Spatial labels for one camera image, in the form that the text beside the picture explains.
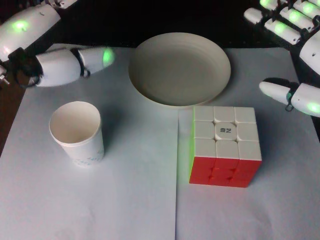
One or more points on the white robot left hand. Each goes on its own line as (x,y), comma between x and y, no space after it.
(22,32)

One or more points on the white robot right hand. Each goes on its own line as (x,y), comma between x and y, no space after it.
(310,15)

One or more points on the white paper cup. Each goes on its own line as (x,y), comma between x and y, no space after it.
(85,150)

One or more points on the Rubik's cube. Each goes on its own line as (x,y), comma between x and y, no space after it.
(225,150)

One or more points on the round cream plate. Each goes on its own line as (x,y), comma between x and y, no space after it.
(178,70)

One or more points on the white paper sheet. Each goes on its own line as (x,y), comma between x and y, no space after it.
(250,212)
(100,200)

